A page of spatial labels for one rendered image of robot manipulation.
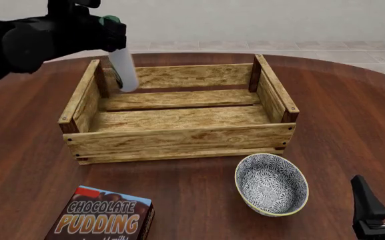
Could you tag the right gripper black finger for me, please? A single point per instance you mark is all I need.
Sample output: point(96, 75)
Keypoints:
point(367, 200)

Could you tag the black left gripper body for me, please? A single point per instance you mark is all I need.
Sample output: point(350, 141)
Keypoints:
point(110, 37)

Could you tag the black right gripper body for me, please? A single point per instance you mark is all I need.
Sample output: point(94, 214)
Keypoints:
point(379, 230)

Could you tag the white salad dressing bottle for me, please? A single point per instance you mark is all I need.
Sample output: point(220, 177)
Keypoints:
point(124, 72)

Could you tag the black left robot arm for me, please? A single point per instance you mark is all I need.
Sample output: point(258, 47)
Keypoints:
point(22, 45)

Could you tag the wooden slat tray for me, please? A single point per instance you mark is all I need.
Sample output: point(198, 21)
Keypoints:
point(179, 120)

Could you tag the patterned blue-white bowl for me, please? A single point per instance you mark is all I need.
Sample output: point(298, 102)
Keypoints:
point(270, 186)

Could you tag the chocolate pudding box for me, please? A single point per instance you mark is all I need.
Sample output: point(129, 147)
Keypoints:
point(102, 217)

